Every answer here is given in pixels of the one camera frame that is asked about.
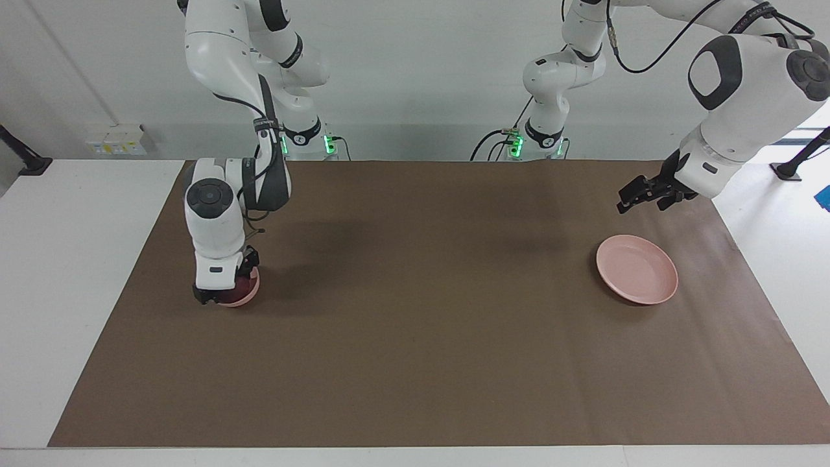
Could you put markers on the brown table mat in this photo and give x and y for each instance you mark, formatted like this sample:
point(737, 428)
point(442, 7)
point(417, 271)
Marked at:
point(421, 311)

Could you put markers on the pink plate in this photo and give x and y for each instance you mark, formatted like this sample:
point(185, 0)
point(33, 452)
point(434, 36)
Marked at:
point(639, 269)

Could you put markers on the white wall socket box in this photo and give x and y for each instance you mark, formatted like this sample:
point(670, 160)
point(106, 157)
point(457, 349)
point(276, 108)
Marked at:
point(117, 139)

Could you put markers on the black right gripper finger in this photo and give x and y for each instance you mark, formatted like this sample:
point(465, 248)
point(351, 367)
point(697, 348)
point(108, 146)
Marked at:
point(207, 296)
point(251, 259)

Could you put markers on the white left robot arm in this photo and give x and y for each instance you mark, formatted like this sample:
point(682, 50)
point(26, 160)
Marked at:
point(746, 110)

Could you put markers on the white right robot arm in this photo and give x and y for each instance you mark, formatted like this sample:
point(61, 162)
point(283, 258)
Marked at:
point(214, 227)

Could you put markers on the blue object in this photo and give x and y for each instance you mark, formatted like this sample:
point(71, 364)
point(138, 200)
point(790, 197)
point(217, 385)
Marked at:
point(823, 198)

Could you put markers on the black stand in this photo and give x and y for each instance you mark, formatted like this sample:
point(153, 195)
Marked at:
point(29, 165)
point(794, 167)

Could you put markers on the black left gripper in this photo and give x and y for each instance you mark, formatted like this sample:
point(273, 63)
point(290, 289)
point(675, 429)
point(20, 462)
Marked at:
point(674, 176)

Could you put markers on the pink bowl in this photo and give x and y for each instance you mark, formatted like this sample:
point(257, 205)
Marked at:
point(249, 297)

